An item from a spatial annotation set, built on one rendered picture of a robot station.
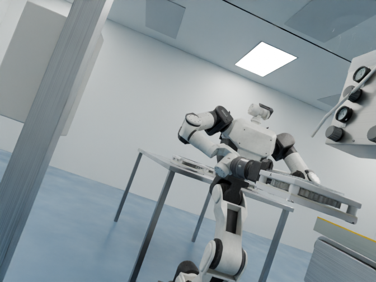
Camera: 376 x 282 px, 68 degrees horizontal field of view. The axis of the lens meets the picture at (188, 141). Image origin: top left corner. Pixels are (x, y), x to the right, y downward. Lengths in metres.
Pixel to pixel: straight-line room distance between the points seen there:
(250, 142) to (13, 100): 1.15
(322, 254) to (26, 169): 0.65
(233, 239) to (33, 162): 1.05
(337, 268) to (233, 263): 0.80
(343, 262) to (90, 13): 0.72
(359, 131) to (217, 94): 5.03
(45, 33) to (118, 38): 5.01
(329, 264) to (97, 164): 4.99
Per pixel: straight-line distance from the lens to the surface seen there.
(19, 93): 0.73
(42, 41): 0.74
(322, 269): 0.72
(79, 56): 0.65
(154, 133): 5.38
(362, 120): 0.71
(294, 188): 0.91
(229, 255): 1.41
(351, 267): 0.66
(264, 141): 1.58
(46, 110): 0.64
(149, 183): 5.43
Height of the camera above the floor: 0.97
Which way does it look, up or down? 3 degrees up
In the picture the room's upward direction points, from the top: 20 degrees clockwise
